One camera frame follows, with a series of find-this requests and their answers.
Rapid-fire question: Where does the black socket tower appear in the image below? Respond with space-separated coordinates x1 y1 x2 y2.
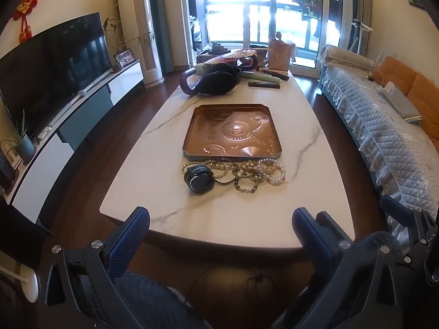
0 151 18 192

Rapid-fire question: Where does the pink bead bracelet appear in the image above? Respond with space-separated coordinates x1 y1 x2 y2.
258 158 286 186

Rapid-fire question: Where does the white stand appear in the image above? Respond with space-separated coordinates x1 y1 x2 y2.
349 19 373 54

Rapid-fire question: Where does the sofa with quilted cover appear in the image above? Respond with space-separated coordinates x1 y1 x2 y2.
317 44 439 247

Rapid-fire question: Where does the orange sofa cushion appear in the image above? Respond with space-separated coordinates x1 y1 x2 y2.
372 56 439 141

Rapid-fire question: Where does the black wrist watch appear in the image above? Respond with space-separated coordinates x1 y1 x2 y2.
183 165 215 195

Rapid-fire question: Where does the white rod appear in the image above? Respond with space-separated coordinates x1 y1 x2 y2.
40 71 114 139

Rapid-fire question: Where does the grey box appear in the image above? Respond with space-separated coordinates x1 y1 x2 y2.
375 82 421 119

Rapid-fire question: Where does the photo frame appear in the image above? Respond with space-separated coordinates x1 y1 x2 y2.
114 50 134 67

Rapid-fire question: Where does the rolled white pillow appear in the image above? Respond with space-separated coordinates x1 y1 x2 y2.
324 44 376 73

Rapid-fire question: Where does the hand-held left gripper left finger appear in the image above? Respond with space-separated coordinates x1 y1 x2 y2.
44 206 151 329

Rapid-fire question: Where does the white tower air conditioner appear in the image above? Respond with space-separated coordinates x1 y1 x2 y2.
132 0 164 86

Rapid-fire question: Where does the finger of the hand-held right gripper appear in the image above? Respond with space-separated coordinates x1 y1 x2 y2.
380 195 416 227

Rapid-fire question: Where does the small potted grass plant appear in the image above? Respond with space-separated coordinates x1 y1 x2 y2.
0 110 37 165

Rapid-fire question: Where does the black bag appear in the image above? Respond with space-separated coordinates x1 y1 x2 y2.
197 64 241 96

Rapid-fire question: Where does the pile of bead bracelets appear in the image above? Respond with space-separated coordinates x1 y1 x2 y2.
183 158 286 194

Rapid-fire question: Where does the red knot wall decoration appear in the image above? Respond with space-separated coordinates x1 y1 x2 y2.
13 0 55 43

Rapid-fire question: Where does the wooden box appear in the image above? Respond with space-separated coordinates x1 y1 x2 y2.
196 43 227 64

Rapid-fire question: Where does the glass balcony door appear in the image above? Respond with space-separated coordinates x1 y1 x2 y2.
185 0 355 70

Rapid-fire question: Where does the flat screen television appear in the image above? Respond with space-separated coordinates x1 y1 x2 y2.
0 13 114 142

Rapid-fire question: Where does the long green case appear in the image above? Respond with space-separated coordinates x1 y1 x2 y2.
240 71 282 83

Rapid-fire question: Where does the dark round object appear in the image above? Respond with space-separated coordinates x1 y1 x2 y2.
192 267 261 312

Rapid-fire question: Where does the dark round bangle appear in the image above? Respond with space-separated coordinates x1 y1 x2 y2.
210 159 238 186

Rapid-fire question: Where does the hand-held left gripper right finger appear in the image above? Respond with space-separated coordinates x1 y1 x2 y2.
271 207 400 329

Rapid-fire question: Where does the woven hand fan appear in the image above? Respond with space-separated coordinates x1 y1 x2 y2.
204 50 258 66

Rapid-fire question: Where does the white grey television cabinet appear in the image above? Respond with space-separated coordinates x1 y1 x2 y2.
0 60 145 227

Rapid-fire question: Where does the brown paper bag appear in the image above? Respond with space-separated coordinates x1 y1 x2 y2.
268 38 296 71

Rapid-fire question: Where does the tall stemmed potted plant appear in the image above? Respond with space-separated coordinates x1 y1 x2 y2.
103 5 155 72

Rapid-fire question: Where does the teal curtain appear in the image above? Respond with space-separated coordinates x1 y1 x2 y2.
147 0 174 74

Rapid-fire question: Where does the copper embossed tray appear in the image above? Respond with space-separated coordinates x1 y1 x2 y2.
182 103 283 161

